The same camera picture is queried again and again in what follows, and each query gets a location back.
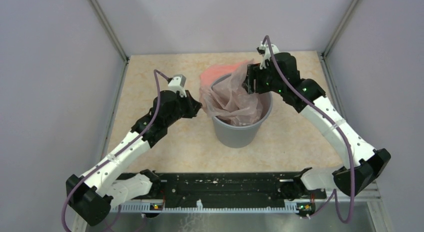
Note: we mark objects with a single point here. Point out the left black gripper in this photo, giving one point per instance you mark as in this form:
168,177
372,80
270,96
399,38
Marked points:
193,105

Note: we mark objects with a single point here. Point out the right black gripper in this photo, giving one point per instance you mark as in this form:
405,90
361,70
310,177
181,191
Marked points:
254,72

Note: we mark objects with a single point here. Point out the translucent pink trash bag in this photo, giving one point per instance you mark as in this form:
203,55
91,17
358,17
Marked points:
228,100

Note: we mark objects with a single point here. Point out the pink cloth towel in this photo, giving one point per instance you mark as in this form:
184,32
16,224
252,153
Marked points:
211,74

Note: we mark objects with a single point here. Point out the grey plastic trash bin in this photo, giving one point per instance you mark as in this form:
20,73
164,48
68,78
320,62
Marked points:
241,136

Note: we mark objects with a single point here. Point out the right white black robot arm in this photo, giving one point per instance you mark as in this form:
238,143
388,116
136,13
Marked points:
361,162

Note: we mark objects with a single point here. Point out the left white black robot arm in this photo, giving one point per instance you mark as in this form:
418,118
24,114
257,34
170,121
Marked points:
93,194

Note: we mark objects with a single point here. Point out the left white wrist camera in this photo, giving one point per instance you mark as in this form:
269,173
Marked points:
177,83

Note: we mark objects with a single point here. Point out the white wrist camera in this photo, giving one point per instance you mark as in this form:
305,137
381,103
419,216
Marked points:
265,51
177,83

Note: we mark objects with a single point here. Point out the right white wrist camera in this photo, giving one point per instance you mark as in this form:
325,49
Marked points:
265,51

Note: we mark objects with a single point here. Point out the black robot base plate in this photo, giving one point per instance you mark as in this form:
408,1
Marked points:
230,190

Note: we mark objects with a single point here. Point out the white toothed cable strip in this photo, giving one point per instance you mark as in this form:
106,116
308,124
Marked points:
148,207

